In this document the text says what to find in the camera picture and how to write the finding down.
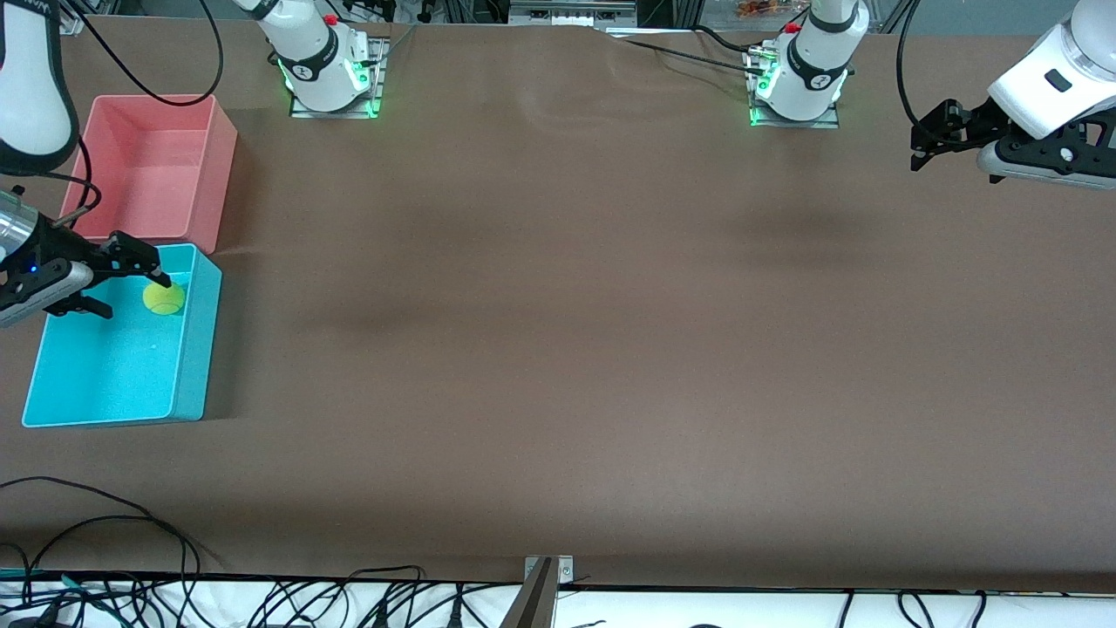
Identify black hanging cable loop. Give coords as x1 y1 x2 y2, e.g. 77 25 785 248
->
65 0 224 108

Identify grey power strip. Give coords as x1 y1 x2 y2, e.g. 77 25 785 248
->
510 0 637 27

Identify grey metal post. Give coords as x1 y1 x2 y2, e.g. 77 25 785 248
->
499 558 559 628

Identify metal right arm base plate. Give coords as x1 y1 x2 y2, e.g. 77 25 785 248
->
289 37 390 119

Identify blue plastic bin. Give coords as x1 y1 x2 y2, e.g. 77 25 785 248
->
21 243 223 429

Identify yellow tennis ball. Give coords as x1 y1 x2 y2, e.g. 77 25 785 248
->
143 283 187 317

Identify pink plastic bin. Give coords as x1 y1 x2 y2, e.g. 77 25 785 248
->
54 94 238 256

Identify long black cable loop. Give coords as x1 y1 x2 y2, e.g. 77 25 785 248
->
0 475 203 581

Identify small metal bracket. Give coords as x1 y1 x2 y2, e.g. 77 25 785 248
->
523 555 576 584

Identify black cable on table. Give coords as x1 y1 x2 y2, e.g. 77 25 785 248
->
621 24 768 78

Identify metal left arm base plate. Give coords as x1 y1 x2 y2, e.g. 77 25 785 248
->
748 44 842 130

